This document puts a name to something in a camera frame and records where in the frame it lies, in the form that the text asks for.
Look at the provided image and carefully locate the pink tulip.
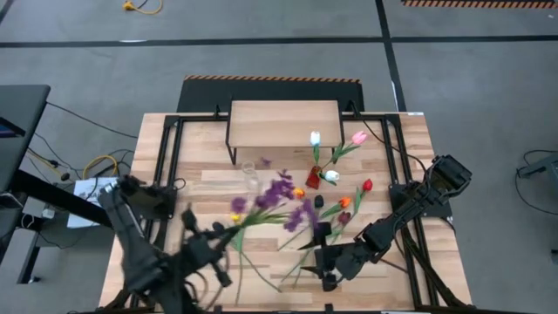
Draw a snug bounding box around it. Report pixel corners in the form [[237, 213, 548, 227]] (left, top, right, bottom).
[[320, 130, 369, 174]]

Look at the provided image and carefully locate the black floor cable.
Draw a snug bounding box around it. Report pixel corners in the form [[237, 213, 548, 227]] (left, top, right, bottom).
[[45, 101, 140, 140]]

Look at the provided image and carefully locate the black metal table frame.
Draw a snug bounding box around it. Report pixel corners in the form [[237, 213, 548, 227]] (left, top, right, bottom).
[[99, 104, 470, 314]]

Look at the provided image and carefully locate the yellow orange tulip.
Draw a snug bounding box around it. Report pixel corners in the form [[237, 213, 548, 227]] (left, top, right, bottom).
[[277, 187, 310, 252]]

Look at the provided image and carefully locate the purple flower bunch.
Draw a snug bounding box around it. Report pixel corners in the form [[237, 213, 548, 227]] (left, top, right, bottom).
[[228, 156, 328, 235]]

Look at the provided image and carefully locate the dark grey desk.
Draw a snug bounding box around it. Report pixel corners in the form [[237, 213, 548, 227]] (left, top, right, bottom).
[[0, 84, 119, 285]]

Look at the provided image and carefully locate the white paper sheet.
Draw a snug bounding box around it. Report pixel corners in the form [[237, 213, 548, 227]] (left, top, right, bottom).
[[67, 176, 119, 229]]

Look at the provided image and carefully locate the red glass vase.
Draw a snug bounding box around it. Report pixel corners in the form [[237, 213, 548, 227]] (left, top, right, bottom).
[[304, 164, 323, 191]]

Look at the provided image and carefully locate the yellow floor cable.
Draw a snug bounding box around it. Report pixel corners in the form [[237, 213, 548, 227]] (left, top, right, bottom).
[[121, 0, 165, 16]]

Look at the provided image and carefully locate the thin yellow cable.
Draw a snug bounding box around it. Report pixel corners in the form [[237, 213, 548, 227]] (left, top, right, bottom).
[[25, 147, 119, 181]]

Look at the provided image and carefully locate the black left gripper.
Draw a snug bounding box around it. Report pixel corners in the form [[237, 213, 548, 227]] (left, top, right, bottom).
[[180, 208, 243, 290]]

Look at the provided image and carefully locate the black floor mat striped edge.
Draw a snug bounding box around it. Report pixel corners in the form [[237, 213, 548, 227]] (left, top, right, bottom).
[[176, 74, 365, 113]]

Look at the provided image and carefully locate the clear glass vase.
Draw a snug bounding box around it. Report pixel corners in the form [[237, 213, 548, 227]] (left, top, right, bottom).
[[242, 160, 262, 193]]

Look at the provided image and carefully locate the long black power cable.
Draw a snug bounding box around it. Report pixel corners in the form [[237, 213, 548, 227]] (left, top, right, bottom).
[[361, 120, 428, 174]]

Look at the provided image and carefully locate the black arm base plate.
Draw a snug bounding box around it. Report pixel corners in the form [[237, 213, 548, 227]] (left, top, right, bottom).
[[389, 181, 454, 221], [130, 185, 178, 221]]

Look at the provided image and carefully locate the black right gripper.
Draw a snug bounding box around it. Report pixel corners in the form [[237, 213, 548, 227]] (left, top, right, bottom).
[[296, 222, 372, 293]]

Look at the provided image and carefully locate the raised wooden shelf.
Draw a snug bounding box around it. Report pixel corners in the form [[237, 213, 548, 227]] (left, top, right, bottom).
[[225, 99, 345, 166]]

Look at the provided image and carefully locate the red tulip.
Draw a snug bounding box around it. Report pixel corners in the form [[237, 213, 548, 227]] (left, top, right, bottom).
[[330, 178, 375, 239]]

